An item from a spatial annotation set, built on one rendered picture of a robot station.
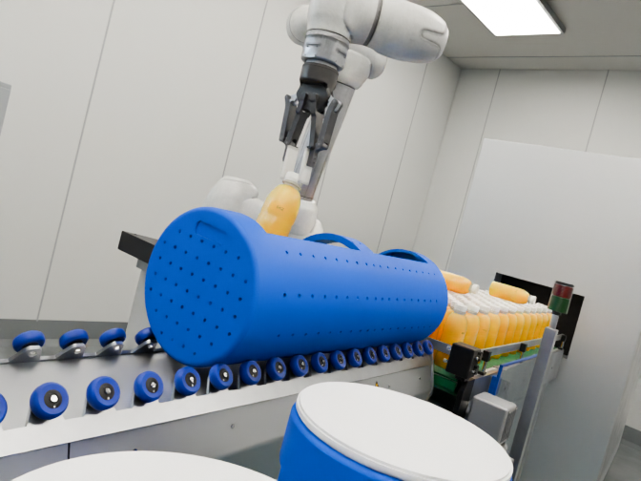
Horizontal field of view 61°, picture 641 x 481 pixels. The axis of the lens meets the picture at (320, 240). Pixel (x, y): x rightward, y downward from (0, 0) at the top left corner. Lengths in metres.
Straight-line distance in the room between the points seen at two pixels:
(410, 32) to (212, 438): 0.83
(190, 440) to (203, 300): 0.23
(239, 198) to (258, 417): 0.83
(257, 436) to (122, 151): 3.12
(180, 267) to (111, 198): 2.97
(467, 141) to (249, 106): 2.99
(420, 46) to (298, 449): 0.81
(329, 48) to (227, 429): 0.72
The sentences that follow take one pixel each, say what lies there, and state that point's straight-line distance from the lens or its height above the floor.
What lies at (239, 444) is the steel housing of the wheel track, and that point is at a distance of 1.01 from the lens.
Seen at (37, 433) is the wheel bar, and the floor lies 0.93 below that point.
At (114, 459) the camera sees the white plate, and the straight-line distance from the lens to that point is 0.49.
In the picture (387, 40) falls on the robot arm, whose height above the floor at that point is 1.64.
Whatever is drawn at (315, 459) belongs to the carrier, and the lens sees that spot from 0.64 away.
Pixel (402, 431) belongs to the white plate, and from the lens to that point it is 0.71.
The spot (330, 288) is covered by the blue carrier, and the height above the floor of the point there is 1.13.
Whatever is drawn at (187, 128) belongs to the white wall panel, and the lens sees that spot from 4.20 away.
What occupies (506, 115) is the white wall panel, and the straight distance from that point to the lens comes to 6.51.
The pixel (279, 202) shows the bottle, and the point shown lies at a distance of 1.06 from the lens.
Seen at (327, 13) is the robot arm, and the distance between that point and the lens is 1.12.
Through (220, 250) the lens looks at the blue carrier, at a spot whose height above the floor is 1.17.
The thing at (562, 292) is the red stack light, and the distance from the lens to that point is 1.96.
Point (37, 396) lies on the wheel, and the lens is 0.76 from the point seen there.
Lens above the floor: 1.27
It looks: 2 degrees down
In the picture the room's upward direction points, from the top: 15 degrees clockwise
